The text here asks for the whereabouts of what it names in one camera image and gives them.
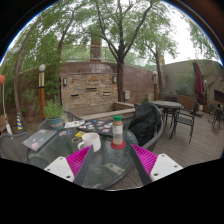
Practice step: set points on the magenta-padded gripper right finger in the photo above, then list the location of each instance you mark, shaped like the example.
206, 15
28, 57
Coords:
165, 166

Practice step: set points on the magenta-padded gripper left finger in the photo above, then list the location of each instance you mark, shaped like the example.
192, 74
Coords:
60, 166

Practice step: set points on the green-capped coffee drink bottle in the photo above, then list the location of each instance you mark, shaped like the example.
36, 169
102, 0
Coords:
117, 131

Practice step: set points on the chair holding black jacket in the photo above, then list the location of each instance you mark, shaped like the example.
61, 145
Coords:
156, 138

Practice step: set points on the grey laptop with stickers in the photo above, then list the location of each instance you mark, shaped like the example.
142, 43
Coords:
40, 139

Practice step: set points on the blue card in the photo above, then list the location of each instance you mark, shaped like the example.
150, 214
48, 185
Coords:
65, 132

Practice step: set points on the yellow card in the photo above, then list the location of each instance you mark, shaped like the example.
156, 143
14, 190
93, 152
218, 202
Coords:
80, 134

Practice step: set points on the white ceramic mug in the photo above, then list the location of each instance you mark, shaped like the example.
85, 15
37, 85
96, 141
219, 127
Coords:
91, 141

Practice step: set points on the white sheet with stickers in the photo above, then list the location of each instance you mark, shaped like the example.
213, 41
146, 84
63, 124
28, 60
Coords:
74, 124

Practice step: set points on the black jacket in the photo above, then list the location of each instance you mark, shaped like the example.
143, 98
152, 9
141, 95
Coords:
145, 123

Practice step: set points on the black metal patio chair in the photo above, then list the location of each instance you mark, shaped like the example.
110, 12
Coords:
185, 120

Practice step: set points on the potted green plant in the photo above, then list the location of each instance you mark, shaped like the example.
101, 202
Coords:
54, 115

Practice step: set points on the dark laptop with stickers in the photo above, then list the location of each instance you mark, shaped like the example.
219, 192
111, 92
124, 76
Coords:
96, 127

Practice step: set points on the flat round red coaster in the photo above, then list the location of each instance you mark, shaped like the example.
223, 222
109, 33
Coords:
115, 146

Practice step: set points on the blue yellow striped bollard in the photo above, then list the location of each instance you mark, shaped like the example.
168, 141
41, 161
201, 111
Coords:
20, 122

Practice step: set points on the round dark patio table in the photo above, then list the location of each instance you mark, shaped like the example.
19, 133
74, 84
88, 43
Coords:
168, 104

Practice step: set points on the white canopy pole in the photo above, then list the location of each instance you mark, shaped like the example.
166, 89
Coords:
6, 113

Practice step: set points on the closed maroon patio umbrella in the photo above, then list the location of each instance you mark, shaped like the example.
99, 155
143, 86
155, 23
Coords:
199, 83

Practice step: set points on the large forked tree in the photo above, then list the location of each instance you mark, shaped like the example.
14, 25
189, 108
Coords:
120, 83

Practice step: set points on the orange canopy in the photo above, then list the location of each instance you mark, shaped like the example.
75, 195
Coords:
1, 80

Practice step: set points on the globe-topped wooden lamp post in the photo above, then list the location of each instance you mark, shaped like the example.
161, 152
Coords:
41, 93

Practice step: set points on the grey wall utility box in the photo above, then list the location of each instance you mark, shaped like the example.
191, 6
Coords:
127, 95

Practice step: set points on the wall lamp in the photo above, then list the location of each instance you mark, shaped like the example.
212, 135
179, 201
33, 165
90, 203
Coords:
65, 81
114, 79

